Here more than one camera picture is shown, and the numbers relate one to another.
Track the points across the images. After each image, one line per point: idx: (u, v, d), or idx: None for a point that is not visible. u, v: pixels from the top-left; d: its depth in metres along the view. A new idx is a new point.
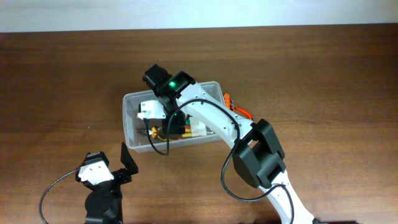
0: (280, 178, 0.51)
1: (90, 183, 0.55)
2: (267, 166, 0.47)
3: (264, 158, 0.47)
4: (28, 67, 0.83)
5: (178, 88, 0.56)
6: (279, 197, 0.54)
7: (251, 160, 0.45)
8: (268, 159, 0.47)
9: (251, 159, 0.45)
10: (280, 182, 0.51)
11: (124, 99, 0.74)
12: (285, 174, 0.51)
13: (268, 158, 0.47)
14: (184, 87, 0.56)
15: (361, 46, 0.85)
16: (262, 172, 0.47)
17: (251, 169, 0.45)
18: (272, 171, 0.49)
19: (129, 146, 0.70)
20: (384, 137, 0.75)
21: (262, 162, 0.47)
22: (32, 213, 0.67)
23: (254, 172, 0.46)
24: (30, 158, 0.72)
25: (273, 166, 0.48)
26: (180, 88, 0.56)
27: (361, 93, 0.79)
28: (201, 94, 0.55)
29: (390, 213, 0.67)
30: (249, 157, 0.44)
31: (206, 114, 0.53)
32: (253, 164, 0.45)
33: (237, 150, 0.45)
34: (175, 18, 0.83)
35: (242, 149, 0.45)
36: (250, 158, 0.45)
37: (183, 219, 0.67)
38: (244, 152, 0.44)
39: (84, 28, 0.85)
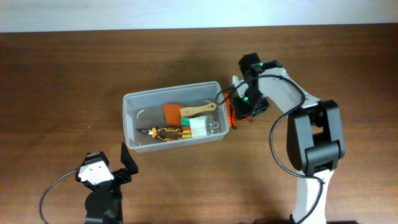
0: (323, 173, 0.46)
1: (89, 183, 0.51)
2: (323, 151, 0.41)
3: (322, 144, 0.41)
4: (28, 68, 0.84)
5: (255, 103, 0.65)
6: (312, 190, 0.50)
7: (306, 127, 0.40)
8: (324, 147, 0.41)
9: (306, 126, 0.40)
10: (321, 177, 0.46)
11: (124, 99, 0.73)
12: (329, 172, 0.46)
13: (324, 144, 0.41)
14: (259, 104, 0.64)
15: (364, 45, 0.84)
16: (311, 153, 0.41)
17: (301, 138, 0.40)
18: (323, 162, 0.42)
19: (129, 147, 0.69)
20: (385, 137, 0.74)
21: (319, 145, 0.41)
22: (33, 212, 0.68)
23: (305, 145, 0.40)
24: (32, 158, 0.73)
25: (328, 158, 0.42)
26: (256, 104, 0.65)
27: (363, 93, 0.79)
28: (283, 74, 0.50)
29: (390, 214, 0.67)
30: (306, 125, 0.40)
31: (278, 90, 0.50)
32: (304, 134, 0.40)
33: (293, 113, 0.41)
34: (175, 18, 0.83)
35: (300, 113, 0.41)
36: (308, 127, 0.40)
37: (182, 219, 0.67)
38: (300, 116, 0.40)
39: (84, 29, 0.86)
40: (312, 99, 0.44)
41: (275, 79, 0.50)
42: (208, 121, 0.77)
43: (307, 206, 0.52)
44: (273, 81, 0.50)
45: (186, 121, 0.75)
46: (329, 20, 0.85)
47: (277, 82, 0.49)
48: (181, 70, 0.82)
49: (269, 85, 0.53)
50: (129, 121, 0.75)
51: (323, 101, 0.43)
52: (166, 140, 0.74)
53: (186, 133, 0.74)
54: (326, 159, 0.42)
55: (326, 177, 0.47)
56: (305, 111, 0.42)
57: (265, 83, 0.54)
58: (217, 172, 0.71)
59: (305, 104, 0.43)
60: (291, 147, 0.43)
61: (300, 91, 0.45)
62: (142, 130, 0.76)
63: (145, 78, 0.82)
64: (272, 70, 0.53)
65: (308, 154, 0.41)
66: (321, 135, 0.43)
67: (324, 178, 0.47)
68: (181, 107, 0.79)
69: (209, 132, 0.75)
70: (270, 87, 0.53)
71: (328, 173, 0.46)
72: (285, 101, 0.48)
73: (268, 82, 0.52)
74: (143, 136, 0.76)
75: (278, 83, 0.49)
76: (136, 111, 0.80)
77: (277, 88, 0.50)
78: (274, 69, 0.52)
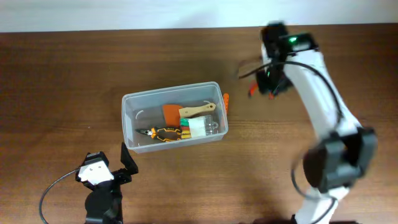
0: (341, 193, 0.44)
1: (89, 183, 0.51)
2: (344, 177, 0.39)
3: (347, 171, 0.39)
4: (28, 68, 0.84)
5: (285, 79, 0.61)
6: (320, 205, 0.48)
7: (337, 158, 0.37)
8: (349, 174, 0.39)
9: (338, 158, 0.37)
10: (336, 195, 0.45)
11: (124, 101, 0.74)
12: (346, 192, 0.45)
13: (349, 171, 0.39)
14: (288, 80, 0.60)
15: (364, 45, 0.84)
16: (333, 177, 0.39)
17: (328, 165, 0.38)
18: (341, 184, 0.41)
19: (129, 147, 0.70)
20: (386, 137, 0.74)
21: (343, 171, 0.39)
22: (33, 212, 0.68)
23: (329, 170, 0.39)
24: (31, 158, 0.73)
25: (346, 182, 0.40)
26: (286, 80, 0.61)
27: (363, 93, 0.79)
28: (319, 66, 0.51)
29: (390, 213, 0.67)
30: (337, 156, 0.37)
31: (310, 85, 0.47)
32: (333, 163, 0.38)
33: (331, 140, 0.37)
34: (174, 18, 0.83)
35: (337, 144, 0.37)
36: (340, 158, 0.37)
37: (182, 219, 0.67)
38: (336, 148, 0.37)
39: (84, 28, 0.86)
40: (351, 121, 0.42)
41: (308, 73, 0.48)
42: (208, 121, 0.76)
43: (313, 216, 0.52)
44: (306, 73, 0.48)
45: (185, 121, 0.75)
46: (329, 20, 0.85)
47: (312, 78, 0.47)
48: (181, 70, 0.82)
49: (299, 79, 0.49)
50: (128, 121, 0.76)
51: (361, 129, 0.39)
52: (166, 140, 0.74)
53: (186, 133, 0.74)
54: (346, 182, 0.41)
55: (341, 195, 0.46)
56: (337, 139, 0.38)
57: (296, 74, 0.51)
58: (217, 172, 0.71)
59: (341, 126, 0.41)
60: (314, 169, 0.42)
61: (337, 106, 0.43)
62: (140, 130, 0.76)
63: (145, 78, 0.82)
64: (305, 53, 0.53)
65: (331, 177, 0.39)
66: (347, 158, 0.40)
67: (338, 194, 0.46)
68: (181, 107, 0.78)
69: (208, 132, 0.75)
70: (300, 78, 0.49)
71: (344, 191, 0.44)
72: (321, 101, 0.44)
73: (299, 75, 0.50)
74: (143, 137, 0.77)
75: (314, 78, 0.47)
76: (135, 111, 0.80)
77: (309, 83, 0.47)
78: (306, 53, 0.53)
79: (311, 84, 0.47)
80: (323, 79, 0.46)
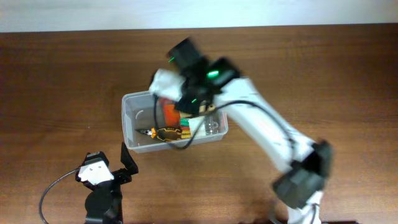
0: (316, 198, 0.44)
1: (89, 183, 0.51)
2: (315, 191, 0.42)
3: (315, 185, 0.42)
4: (28, 68, 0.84)
5: (219, 79, 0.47)
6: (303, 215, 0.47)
7: (305, 183, 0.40)
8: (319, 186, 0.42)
9: (305, 183, 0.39)
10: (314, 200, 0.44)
11: (124, 101, 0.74)
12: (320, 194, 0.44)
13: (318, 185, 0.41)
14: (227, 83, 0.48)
15: (364, 45, 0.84)
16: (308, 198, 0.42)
17: (300, 194, 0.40)
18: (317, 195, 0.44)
19: (129, 147, 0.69)
20: (386, 137, 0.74)
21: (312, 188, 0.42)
22: (33, 213, 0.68)
23: (302, 195, 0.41)
24: (31, 158, 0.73)
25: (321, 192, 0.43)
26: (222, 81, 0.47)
27: (363, 94, 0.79)
28: (252, 96, 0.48)
29: (390, 213, 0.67)
30: (303, 182, 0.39)
31: (252, 121, 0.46)
32: (305, 190, 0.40)
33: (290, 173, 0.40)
34: (174, 18, 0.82)
35: (297, 173, 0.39)
36: (306, 183, 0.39)
37: (182, 219, 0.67)
38: (298, 177, 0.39)
39: (84, 29, 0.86)
40: (302, 141, 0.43)
41: (244, 107, 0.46)
42: (208, 121, 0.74)
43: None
44: (242, 107, 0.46)
45: (185, 121, 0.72)
46: (329, 20, 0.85)
47: (250, 111, 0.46)
48: None
49: (239, 115, 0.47)
50: (128, 121, 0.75)
51: (313, 145, 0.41)
52: (166, 140, 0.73)
53: (186, 133, 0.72)
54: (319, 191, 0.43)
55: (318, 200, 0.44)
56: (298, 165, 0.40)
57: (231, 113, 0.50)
58: (217, 172, 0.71)
59: (295, 153, 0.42)
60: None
61: (283, 134, 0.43)
62: (140, 130, 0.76)
63: (145, 79, 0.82)
64: (237, 86, 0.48)
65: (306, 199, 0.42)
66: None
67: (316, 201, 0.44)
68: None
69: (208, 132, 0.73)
70: (237, 114, 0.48)
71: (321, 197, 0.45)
72: (267, 135, 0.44)
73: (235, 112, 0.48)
74: (143, 137, 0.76)
75: (252, 111, 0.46)
76: (136, 111, 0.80)
77: (249, 119, 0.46)
78: (239, 86, 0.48)
79: (251, 119, 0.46)
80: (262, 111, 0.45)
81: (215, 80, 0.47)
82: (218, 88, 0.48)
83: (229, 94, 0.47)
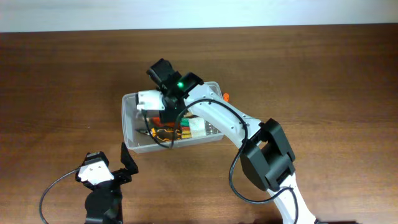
0: (288, 180, 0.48)
1: (89, 183, 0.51)
2: (275, 166, 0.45)
3: (273, 160, 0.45)
4: (28, 68, 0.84)
5: (186, 88, 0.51)
6: (286, 200, 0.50)
7: (260, 158, 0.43)
8: (277, 161, 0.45)
9: (260, 156, 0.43)
10: (288, 184, 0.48)
11: (124, 100, 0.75)
12: (293, 177, 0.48)
13: (275, 160, 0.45)
14: (193, 88, 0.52)
15: (363, 45, 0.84)
16: (271, 175, 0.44)
17: (259, 169, 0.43)
18: (281, 174, 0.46)
19: (129, 148, 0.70)
20: (385, 137, 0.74)
21: (272, 163, 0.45)
22: (33, 212, 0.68)
23: (263, 172, 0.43)
24: (30, 158, 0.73)
25: (283, 167, 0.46)
26: (188, 88, 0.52)
27: (362, 94, 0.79)
28: (209, 94, 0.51)
29: (390, 213, 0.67)
30: (258, 156, 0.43)
31: (214, 114, 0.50)
32: (262, 164, 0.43)
33: (245, 150, 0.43)
34: (174, 18, 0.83)
35: (251, 148, 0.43)
36: (260, 157, 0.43)
37: (182, 219, 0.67)
38: (252, 152, 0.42)
39: (84, 28, 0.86)
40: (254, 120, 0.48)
41: (205, 104, 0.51)
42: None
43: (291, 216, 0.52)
44: (202, 105, 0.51)
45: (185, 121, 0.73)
46: (329, 20, 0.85)
47: (209, 106, 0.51)
48: (182, 70, 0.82)
49: (204, 114, 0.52)
50: (128, 121, 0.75)
51: (263, 124, 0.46)
52: (165, 140, 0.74)
53: (186, 133, 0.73)
54: (283, 169, 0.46)
55: (292, 183, 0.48)
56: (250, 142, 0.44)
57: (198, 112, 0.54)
58: (217, 172, 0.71)
59: (249, 132, 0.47)
60: (250, 173, 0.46)
61: (237, 118, 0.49)
62: (140, 130, 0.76)
63: (145, 78, 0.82)
64: (194, 89, 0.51)
65: (269, 176, 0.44)
66: (269, 149, 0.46)
67: (291, 184, 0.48)
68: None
69: (208, 132, 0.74)
70: (203, 114, 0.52)
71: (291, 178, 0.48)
72: (226, 123, 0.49)
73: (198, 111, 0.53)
74: (143, 136, 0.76)
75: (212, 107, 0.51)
76: None
77: (210, 114, 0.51)
78: (198, 89, 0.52)
79: (211, 112, 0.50)
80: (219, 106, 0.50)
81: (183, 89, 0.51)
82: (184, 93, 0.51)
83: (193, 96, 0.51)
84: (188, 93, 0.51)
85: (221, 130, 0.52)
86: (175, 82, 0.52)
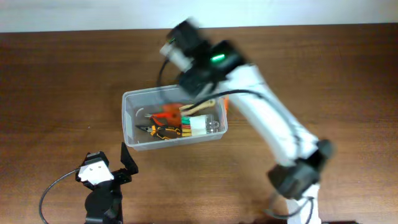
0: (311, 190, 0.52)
1: (89, 183, 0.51)
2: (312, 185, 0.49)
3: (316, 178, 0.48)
4: (28, 68, 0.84)
5: (221, 63, 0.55)
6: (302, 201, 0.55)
7: (305, 179, 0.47)
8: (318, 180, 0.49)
9: (305, 178, 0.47)
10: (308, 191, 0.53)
11: (124, 98, 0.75)
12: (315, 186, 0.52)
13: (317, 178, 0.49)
14: (229, 66, 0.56)
15: (363, 45, 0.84)
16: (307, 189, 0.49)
17: (301, 187, 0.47)
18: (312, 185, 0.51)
19: (128, 145, 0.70)
20: (386, 137, 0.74)
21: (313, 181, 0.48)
22: (33, 212, 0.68)
23: (303, 188, 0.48)
24: (31, 158, 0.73)
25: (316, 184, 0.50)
26: (222, 65, 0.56)
27: (362, 93, 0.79)
28: (258, 87, 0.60)
29: (390, 213, 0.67)
30: (305, 178, 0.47)
31: (257, 107, 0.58)
32: (305, 184, 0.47)
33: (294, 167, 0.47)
34: (174, 18, 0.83)
35: (301, 169, 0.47)
36: (306, 178, 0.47)
37: (182, 219, 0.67)
38: (301, 174, 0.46)
39: (84, 29, 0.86)
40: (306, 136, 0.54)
41: (252, 99, 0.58)
42: (208, 120, 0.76)
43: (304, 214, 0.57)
44: (249, 97, 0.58)
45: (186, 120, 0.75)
46: (329, 20, 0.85)
47: (257, 102, 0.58)
48: None
49: (245, 102, 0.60)
50: (128, 118, 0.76)
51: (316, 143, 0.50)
52: (165, 138, 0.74)
53: (186, 132, 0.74)
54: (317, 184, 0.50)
55: (313, 193, 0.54)
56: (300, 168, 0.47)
57: (238, 101, 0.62)
58: (217, 172, 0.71)
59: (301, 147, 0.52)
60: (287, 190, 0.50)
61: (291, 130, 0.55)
62: (140, 128, 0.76)
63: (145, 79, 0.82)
64: (237, 73, 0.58)
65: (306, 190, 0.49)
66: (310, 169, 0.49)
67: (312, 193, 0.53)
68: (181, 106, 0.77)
69: (209, 131, 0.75)
70: (243, 102, 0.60)
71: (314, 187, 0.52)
72: (275, 128, 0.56)
73: (242, 101, 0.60)
74: (143, 134, 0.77)
75: (260, 101, 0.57)
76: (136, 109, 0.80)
77: (250, 106, 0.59)
78: (236, 74, 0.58)
79: (255, 107, 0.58)
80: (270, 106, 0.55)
81: (216, 65, 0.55)
82: (218, 71, 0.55)
83: (236, 81, 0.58)
84: (222, 69, 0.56)
85: (262, 124, 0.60)
86: (203, 55, 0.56)
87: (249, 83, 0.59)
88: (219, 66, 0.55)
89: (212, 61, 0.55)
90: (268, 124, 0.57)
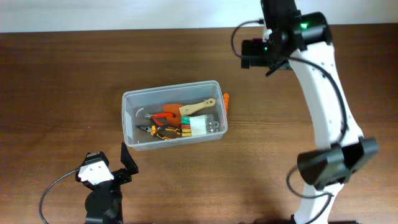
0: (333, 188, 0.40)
1: (89, 183, 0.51)
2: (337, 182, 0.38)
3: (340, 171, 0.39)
4: (29, 68, 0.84)
5: (307, 32, 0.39)
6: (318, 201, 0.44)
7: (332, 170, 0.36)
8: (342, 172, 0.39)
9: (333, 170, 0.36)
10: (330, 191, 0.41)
11: (124, 98, 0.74)
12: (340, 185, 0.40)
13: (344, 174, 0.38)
14: (311, 42, 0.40)
15: (363, 45, 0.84)
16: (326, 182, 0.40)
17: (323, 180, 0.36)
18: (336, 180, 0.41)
19: (128, 145, 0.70)
20: (386, 137, 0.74)
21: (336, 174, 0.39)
22: (33, 213, 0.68)
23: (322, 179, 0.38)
24: (30, 158, 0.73)
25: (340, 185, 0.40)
26: (309, 33, 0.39)
27: (362, 93, 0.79)
28: (328, 65, 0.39)
29: (390, 213, 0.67)
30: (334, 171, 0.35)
31: (315, 86, 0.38)
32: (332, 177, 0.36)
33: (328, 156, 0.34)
34: (174, 18, 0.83)
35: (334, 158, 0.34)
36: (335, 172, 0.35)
37: (182, 219, 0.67)
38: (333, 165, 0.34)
39: (84, 29, 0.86)
40: (355, 129, 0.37)
41: (318, 76, 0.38)
42: (208, 121, 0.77)
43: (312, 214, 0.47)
44: (313, 73, 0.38)
45: (186, 120, 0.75)
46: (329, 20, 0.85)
47: (320, 79, 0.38)
48: (182, 70, 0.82)
49: (303, 76, 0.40)
50: (128, 118, 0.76)
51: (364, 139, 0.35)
52: (165, 138, 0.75)
53: (186, 132, 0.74)
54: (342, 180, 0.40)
55: (335, 190, 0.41)
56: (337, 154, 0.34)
57: (302, 72, 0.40)
58: (217, 172, 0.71)
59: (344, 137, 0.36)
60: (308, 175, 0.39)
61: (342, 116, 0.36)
62: (140, 127, 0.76)
63: (145, 79, 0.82)
64: (313, 45, 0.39)
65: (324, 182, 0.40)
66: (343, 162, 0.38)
67: (333, 191, 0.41)
68: (181, 106, 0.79)
69: (209, 131, 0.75)
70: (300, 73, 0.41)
71: (337, 186, 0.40)
72: (325, 108, 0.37)
73: (301, 71, 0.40)
74: (143, 134, 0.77)
75: (323, 81, 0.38)
76: (136, 109, 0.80)
77: (314, 84, 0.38)
78: (318, 48, 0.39)
79: (315, 83, 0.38)
80: (332, 85, 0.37)
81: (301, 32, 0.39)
82: (302, 42, 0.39)
83: (310, 51, 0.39)
84: (305, 42, 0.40)
85: (315, 102, 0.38)
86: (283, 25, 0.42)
87: (323, 58, 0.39)
88: (301, 33, 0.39)
89: (300, 26, 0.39)
90: (321, 106, 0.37)
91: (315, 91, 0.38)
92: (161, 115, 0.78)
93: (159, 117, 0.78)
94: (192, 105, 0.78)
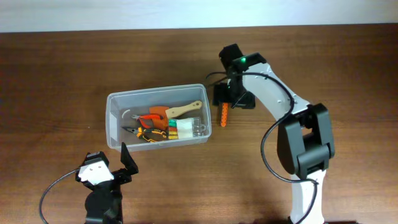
0: (316, 175, 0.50)
1: (89, 183, 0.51)
2: (313, 154, 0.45)
3: (311, 146, 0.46)
4: (28, 68, 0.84)
5: (247, 63, 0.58)
6: (306, 191, 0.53)
7: (297, 134, 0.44)
8: (316, 149, 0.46)
9: (297, 133, 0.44)
10: (314, 178, 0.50)
11: (108, 99, 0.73)
12: (322, 173, 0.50)
13: (317, 148, 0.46)
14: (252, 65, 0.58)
15: (362, 45, 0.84)
16: (306, 160, 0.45)
17: (293, 147, 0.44)
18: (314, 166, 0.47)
19: (111, 147, 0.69)
20: (385, 137, 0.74)
21: (311, 149, 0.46)
22: (32, 213, 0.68)
23: (296, 152, 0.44)
24: (30, 158, 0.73)
25: (319, 160, 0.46)
26: (249, 64, 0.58)
27: (363, 93, 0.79)
28: (267, 71, 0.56)
29: (390, 213, 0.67)
30: (296, 132, 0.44)
31: (267, 89, 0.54)
32: (298, 142, 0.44)
33: (285, 121, 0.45)
34: (174, 18, 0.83)
35: (292, 122, 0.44)
36: (298, 135, 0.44)
37: (182, 219, 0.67)
38: (292, 125, 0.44)
39: (84, 28, 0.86)
40: (301, 101, 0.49)
41: (260, 78, 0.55)
42: (195, 123, 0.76)
43: (304, 208, 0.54)
44: (259, 79, 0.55)
45: (172, 122, 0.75)
46: (328, 20, 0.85)
47: (263, 81, 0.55)
48: (181, 70, 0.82)
49: (257, 86, 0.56)
50: (112, 120, 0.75)
51: (313, 106, 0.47)
52: (150, 140, 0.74)
53: (173, 134, 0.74)
54: (318, 162, 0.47)
55: (319, 178, 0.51)
56: (293, 117, 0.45)
57: (252, 81, 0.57)
58: (217, 172, 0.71)
59: (295, 109, 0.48)
60: (283, 151, 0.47)
61: (286, 96, 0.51)
62: (127, 129, 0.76)
63: (145, 78, 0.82)
64: (254, 66, 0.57)
65: (303, 162, 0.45)
66: (313, 137, 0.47)
67: (317, 178, 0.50)
68: (168, 108, 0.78)
69: (196, 135, 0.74)
70: (256, 87, 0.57)
71: (320, 173, 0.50)
72: (272, 98, 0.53)
73: (253, 81, 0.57)
74: (129, 135, 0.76)
75: (265, 81, 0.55)
76: (122, 110, 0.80)
77: (264, 88, 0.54)
78: (258, 66, 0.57)
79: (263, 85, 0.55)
80: (272, 81, 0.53)
81: (243, 64, 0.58)
82: (244, 67, 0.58)
83: (254, 70, 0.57)
84: (247, 67, 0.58)
85: (267, 98, 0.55)
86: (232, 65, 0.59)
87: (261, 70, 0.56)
88: (244, 66, 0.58)
89: (241, 61, 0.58)
90: (268, 99, 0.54)
91: (263, 90, 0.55)
92: (149, 116, 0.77)
93: (146, 119, 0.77)
94: (178, 107, 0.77)
